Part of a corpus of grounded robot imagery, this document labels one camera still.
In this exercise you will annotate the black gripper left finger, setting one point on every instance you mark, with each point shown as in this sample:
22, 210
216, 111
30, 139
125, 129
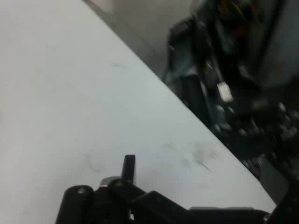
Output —
127, 168

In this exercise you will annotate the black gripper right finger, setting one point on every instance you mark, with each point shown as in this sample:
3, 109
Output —
289, 210

